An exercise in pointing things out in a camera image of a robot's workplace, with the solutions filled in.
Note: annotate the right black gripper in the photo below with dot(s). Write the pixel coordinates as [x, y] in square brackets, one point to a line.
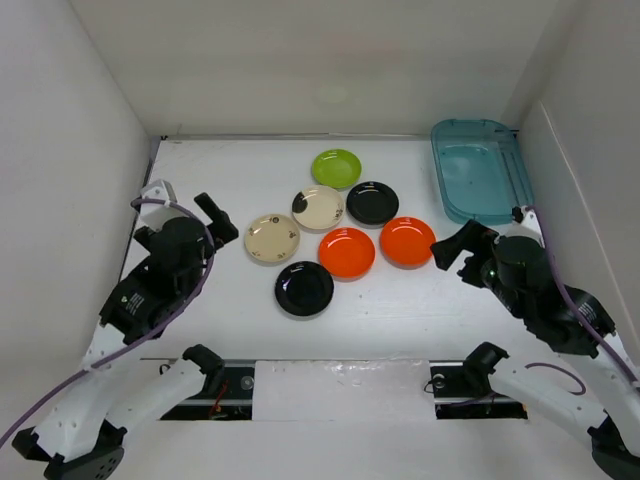
[475, 237]

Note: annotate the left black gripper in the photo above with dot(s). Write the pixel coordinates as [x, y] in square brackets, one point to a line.
[223, 228]

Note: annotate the orange plate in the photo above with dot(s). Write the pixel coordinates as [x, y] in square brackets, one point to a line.
[347, 252]
[407, 241]

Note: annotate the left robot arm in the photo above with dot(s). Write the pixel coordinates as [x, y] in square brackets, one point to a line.
[79, 429]

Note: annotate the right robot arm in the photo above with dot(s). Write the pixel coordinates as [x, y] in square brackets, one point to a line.
[579, 331]

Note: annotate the teal transparent plastic bin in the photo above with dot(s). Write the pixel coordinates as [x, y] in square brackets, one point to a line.
[480, 171]

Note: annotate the cream plate small flowers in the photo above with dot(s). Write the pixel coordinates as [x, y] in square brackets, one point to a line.
[272, 238]

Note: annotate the cream plate black patch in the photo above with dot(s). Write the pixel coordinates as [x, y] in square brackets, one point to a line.
[318, 207]

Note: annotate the green plate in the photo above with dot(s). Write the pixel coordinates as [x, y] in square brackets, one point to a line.
[336, 168]

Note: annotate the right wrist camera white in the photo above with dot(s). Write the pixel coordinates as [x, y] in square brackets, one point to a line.
[525, 224]

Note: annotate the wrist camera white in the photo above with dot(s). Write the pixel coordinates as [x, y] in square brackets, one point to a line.
[156, 209]
[525, 224]

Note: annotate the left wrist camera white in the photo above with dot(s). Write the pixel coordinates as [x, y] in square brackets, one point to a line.
[156, 209]

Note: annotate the metal rail front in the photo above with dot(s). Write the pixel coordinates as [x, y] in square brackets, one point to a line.
[339, 391]

